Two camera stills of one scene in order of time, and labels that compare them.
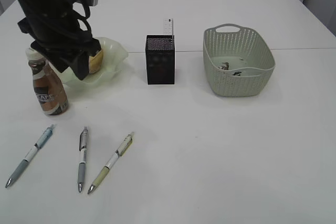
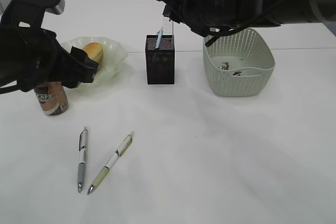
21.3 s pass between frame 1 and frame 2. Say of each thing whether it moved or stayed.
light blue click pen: moved
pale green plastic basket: stayed
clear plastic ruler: stayed
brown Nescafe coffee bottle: stayed
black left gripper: moved
